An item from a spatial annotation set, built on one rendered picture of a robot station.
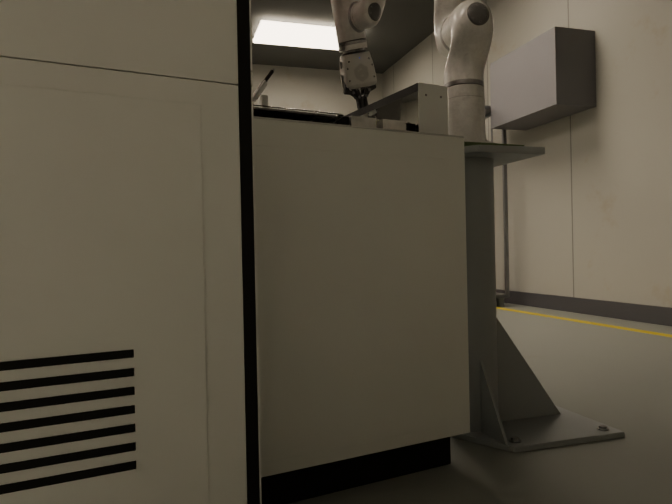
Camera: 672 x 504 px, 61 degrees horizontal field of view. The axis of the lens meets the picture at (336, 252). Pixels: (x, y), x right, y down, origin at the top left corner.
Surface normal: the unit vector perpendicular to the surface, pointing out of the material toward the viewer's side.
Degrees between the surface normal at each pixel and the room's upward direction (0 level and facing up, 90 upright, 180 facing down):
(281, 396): 90
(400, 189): 90
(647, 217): 90
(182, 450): 90
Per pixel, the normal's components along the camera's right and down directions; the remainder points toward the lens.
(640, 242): -0.96, 0.02
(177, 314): 0.47, 0.00
